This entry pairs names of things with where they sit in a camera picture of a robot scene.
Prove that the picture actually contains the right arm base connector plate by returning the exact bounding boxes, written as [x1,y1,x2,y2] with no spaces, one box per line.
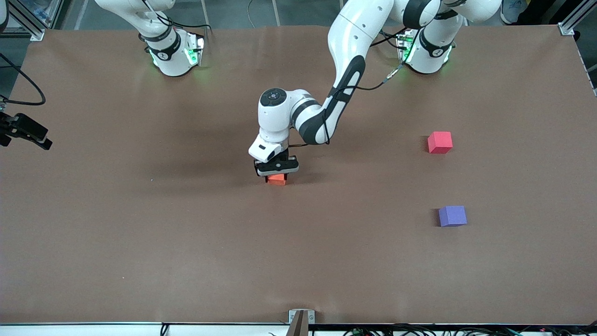
[185,34,206,67]

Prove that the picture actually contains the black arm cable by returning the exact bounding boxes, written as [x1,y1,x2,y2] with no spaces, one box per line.
[0,52,46,106]
[287,27,413,149]

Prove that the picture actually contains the black right base cable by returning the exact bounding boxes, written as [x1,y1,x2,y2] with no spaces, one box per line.
[159,12,215,35]

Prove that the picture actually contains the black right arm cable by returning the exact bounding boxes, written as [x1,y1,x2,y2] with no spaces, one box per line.
[0,52,46,106]

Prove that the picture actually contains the left arm base connector plate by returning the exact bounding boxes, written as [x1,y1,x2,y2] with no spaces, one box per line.
[396,31,416,64]

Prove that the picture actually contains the black left base cable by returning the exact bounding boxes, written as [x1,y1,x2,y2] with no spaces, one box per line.
[371,28,406,49]

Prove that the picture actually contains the aluminium frame post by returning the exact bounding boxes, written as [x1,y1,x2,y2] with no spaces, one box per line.
[558,0,597,36]
[7,0,45,42]

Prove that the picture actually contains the grey metal bracket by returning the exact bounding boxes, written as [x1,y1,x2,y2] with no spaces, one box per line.
[289,309,315,325]

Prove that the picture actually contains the purple foam block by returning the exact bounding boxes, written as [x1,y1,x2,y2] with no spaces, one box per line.
[438,205,467,228]

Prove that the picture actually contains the black base cable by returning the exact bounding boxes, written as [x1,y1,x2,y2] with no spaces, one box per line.
[371,28,406,49]
[159,12,215,35]

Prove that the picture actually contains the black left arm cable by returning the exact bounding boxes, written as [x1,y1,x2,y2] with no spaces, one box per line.
[287,27,413,149]

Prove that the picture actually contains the grey shoe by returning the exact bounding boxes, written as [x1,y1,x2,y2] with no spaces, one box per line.
[501,0,527,24]

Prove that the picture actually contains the red foam block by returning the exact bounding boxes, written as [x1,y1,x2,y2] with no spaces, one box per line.
[427,131,453,154]

